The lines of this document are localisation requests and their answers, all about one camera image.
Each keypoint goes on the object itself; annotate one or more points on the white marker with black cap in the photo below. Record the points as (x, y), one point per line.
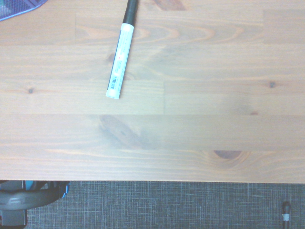
(119, 66)

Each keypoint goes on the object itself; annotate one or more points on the black headphones with blue rings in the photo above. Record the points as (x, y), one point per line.
(14, 200)

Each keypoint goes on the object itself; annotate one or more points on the purple mesh desk organizer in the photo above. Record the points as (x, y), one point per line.
(14, 7)

